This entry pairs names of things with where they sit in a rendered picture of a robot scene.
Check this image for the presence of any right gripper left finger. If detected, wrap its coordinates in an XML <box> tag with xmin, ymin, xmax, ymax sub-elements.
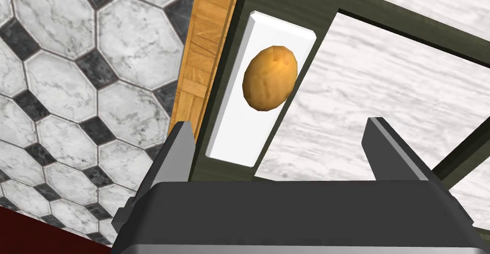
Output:
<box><xmin>134</xmin><ymin>121</ymin><xmax>197</xmax><ymax>200</ymax></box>

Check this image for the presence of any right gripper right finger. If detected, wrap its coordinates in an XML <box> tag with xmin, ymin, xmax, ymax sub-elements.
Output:
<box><xmin>361</xmin><ymin>117</ymin><xmax>441</xmax><ymax>182</ymax></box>

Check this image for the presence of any white door knob plate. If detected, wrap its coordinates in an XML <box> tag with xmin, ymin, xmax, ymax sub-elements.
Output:
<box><xmin>205</xmin><ymin>11</ymin><xmax>317</xmax><ymax>168</ymax></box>

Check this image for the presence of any brass round door knob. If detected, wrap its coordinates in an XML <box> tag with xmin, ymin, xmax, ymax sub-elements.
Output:
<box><xmin>242</xmin><ymin>45</ymin><xmax>299</xmax><ymax>112</ymax></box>

